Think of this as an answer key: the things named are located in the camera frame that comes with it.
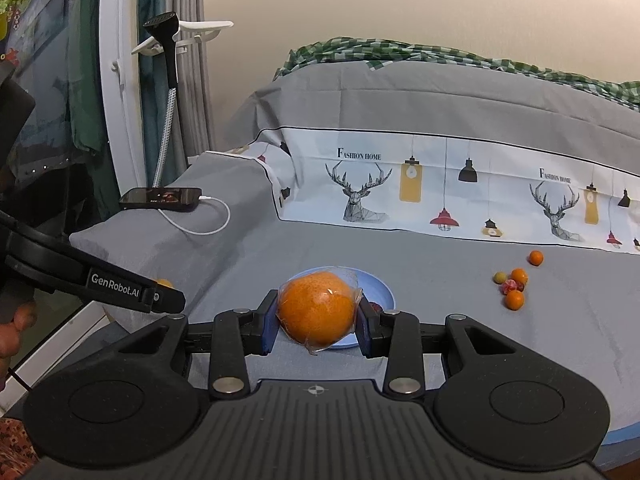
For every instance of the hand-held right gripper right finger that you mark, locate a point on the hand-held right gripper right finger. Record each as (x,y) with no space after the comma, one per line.
(364,332)

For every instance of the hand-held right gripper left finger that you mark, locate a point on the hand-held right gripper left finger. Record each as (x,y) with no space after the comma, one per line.
(269,322)

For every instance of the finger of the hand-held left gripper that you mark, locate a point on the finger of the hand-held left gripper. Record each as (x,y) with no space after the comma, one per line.
(167,300)

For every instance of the small orange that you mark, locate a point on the small orange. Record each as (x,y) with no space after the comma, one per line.
(536,258)
(514,300)
(163,284)
(519,275)

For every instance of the dark red date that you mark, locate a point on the dark red date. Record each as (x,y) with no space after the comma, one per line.
(375,306)

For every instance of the blue plate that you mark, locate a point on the blue plate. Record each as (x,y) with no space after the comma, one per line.
(381,290)

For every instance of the plastic orange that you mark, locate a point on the plastic orange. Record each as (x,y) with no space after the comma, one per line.
(315,310)

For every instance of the small green fruit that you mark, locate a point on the small green fruit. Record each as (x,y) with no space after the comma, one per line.
(500,277)

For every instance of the red fruit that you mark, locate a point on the red fruit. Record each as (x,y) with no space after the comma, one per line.
(512,287)

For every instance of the person's left hand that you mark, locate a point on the person's left hand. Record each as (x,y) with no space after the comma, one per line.
(22,317)

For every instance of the black smartphone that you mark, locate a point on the black smartphone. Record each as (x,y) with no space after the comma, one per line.
(160,199)

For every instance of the green hanging garment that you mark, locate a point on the green hanging garment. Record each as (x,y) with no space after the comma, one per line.
(87,85)

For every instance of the patterned cloth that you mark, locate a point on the patterned cloth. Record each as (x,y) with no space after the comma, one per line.
(15,450)

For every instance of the grey curtain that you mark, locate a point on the grey curtain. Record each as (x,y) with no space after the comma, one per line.
(192,85)

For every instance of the grey printed duvet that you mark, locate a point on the grey printed duvet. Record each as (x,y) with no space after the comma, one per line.
(400,105)

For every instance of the black garment steamer head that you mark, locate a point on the black garment steamer head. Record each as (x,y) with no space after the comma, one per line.
(167,35)

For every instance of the blue bed sheet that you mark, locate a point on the blue bed sheet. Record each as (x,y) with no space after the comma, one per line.
(622,435)

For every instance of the green checked blanket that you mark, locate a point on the green checked blanket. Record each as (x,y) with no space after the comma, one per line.
(350,50)

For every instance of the white door frame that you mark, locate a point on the white door frame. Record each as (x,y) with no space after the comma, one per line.
(107,85)

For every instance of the white wall rack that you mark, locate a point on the white wall rack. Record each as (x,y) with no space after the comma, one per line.
(205,26)

